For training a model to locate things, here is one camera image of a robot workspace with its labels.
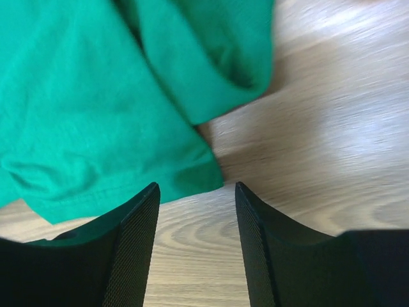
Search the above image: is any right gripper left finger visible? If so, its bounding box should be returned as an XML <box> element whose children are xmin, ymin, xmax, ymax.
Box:
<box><xmin>1</xmin><ymin>183</ymin><xmax>160</xmax><ymax>307</ymax></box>

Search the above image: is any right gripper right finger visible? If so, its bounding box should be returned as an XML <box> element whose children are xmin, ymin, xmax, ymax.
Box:
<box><xmin>235</xmin><ymin>182</ymin><xmax>408</xmax><ymax>306</ymax></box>

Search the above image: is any green t shirt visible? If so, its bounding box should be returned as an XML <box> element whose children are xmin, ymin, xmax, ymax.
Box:
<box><xmin>1</xmin><ymin>1</ymin><xmax>274</xmax><ymax>223</ymax></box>

